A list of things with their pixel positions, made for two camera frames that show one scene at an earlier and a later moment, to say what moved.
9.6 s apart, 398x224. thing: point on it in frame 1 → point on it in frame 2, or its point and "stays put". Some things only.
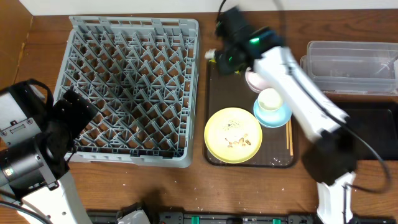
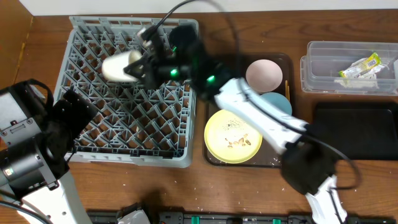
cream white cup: x=270 y=99 → x=112 y=68
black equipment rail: x=208 y=218 stays put
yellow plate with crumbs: x=233 y=135 stays put
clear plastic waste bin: x=353 y=67 stays put
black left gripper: x=76 y=109 stays put
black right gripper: x=224 y=62 → x=148 y=71
